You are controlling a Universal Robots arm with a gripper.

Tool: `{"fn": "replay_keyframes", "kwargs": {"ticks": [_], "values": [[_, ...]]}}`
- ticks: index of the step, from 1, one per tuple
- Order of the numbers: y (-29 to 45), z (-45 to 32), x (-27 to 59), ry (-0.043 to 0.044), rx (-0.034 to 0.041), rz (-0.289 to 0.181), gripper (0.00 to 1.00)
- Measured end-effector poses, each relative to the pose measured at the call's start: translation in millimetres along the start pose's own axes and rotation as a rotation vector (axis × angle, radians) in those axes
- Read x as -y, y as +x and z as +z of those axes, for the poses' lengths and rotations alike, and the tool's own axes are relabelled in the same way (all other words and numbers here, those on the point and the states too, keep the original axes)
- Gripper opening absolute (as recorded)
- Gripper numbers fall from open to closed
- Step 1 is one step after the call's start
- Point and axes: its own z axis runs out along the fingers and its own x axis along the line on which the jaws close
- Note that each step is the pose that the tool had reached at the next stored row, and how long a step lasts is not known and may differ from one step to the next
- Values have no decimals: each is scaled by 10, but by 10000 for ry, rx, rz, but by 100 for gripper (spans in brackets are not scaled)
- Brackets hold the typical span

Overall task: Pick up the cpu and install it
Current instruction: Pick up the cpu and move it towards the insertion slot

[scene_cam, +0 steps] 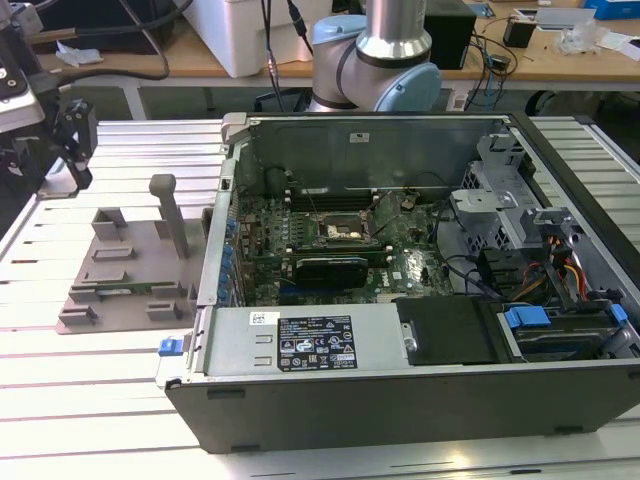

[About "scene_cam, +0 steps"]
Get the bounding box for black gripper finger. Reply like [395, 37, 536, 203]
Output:
[54, 97, 97, 193]

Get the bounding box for crumpled white tissue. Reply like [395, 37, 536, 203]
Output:
[54, 39, 105, 69]

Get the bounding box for large black box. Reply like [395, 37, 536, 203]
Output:
[37, 0, 169, 55]

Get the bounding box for green RAM stick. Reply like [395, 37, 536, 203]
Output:
[95, 282, 157, 297]

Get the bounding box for large white box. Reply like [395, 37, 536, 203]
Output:
[177, 0, 354, 80]

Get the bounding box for grey parts rack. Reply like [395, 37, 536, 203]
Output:
[54, 173, 217, 335]

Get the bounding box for black RAM slot bank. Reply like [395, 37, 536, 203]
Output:
[289, 240, 390, 267]
[288, 185, 375, 210]

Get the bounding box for silver power supply unit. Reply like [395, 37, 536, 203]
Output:
[203, 304, 417, 377]

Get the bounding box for black graphics card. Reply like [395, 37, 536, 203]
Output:
[293, 255, 370, 290]

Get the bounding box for green motherboard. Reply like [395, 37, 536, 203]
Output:
[234, 189, 454, 307]

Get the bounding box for tall black box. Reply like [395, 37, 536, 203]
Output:
[423, 10, 480, 71]

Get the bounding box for black plastic shroud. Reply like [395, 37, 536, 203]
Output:
[393, 294, 502, 367]

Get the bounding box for grey metal drive cage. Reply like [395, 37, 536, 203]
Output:
[448, 132, 544, 281]

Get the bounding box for open grey PC case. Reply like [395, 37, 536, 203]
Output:
[154, 110, 640, 455]

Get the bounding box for black connector block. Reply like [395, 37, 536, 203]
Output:
[477, 247, 521, 296]

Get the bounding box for small black box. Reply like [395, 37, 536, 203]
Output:
[502, 16, 537, 50]

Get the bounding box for grey metal disk bay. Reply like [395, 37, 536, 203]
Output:
[494, 207, 640, 364]

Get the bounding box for blue disk carrier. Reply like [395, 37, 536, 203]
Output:
[504, 305, 551, 330]

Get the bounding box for flat grey device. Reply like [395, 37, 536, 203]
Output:
[537, 7, 597, 32]

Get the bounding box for clear plastic bags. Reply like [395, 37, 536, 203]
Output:
[555, 22, 612, 57]

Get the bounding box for black hard disk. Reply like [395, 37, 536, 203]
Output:
[514, 324, 612, 359]

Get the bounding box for blue cardboard box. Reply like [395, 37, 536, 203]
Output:
[583, 0, 640, 22]

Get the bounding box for white paper sheet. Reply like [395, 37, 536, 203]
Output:
[597, 32, 640, 62]

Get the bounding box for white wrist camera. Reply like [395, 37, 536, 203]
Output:
[0, 64, 37, 132]

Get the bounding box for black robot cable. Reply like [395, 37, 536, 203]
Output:
[29, 0, 174, 81]

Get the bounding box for yellow red power wires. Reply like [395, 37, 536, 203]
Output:
[547, 233, 591, 304]

